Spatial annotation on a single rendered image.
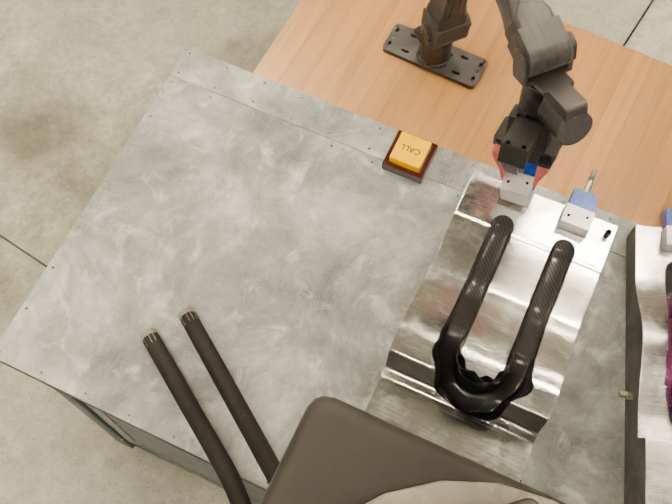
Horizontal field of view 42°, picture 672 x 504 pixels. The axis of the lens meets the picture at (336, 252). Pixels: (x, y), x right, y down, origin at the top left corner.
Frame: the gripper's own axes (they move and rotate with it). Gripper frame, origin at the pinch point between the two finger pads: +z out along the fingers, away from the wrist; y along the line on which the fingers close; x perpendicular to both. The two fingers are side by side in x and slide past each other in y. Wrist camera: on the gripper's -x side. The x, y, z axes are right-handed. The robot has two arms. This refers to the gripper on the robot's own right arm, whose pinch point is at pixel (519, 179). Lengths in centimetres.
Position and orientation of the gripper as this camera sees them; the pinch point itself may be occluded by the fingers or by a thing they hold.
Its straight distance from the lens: 149.5
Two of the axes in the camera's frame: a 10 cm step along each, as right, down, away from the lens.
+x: 4.5, -6.3, 6.4
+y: 8.9, 3.4, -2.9
